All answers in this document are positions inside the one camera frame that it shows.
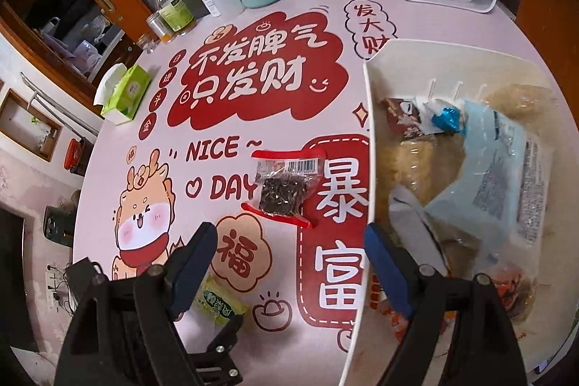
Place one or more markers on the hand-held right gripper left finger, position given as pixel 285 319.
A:
pixel 194 273

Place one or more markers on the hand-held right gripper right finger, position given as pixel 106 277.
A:
pixel 384 268

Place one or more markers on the green tissue box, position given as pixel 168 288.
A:
pixel 131 92

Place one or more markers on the green-label clear bottle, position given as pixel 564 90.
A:
pixel 176 13

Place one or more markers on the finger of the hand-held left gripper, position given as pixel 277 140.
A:
pixel 224 340

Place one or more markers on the brown wooden door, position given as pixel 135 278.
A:
pixel 543 6

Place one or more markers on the wooden wall niche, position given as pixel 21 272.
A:
pixel 27 123

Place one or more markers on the red wall-mounted item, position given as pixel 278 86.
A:
pixel 74 155

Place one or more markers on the glass jar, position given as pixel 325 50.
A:
pixel 158 26

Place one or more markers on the green snack packet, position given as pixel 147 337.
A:
pixel 217 300

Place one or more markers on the white grey snack packet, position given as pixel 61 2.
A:
pixel 416 218

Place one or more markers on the white power strip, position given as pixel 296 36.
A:
pixel 52 286

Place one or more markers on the blue snowflake snack packet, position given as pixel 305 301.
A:
pixel 448 117

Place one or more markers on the metal wall rail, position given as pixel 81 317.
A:
pixel 54 105

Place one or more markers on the clear-wrapped rice crispy bar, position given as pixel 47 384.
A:
pixel 416 164
pixel 520 96

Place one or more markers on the black sesame snack packet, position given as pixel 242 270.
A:
pixel 280 191

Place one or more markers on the small drinking glass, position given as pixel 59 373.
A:
pixel 147 44

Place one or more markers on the brown snack packet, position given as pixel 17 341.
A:
pixel 400 114

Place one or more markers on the light blue snack bag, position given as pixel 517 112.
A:
pixel 488 173

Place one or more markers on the white plastic storage bin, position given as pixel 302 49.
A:
pixel 452 60

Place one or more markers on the orange printed snack packet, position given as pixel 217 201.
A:
pixel 511 291

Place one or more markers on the black device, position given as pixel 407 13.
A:
pixel 59 223

